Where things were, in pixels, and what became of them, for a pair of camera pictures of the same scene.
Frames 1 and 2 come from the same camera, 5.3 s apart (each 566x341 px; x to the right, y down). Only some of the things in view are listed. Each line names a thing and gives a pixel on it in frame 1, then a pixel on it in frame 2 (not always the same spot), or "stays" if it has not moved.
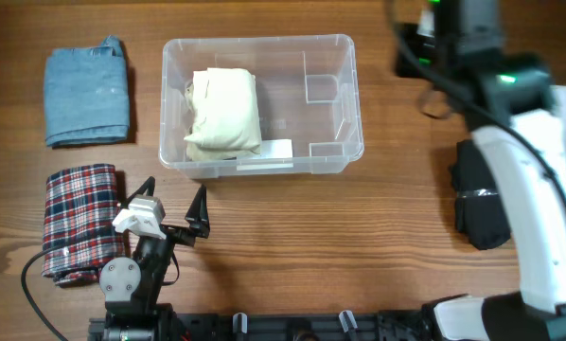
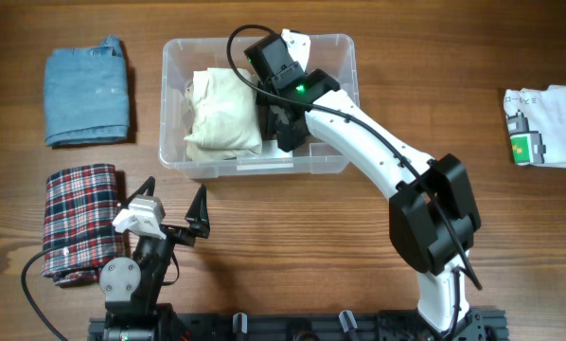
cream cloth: [223, 115] stays
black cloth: [479, 208] -> [290, 134]
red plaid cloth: [79, 235] stays
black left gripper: [197, 216] stays
